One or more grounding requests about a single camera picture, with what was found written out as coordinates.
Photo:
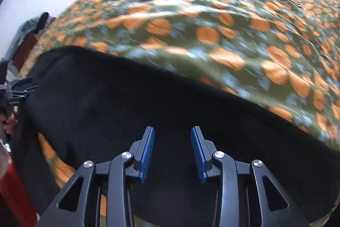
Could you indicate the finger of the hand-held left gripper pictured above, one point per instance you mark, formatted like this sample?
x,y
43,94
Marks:
x,y
29,90
25,80

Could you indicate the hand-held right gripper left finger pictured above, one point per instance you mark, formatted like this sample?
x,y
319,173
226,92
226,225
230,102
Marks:
x,y
147,152

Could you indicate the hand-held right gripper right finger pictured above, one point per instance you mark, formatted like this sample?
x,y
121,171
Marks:
x,y
198,152

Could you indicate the black pants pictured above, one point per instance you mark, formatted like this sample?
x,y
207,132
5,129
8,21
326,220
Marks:
x,y
132,99

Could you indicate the person's left hand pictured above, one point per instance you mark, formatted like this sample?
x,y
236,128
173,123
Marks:
x,y
10,122

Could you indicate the small black object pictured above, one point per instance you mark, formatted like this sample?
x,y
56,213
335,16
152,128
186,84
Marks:
x,y
42,21

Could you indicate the person's red garment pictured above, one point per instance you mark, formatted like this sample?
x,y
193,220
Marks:
x,y
16,189

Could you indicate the green floral bedspread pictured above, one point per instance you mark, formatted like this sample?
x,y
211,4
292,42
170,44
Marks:
x,y
212,17

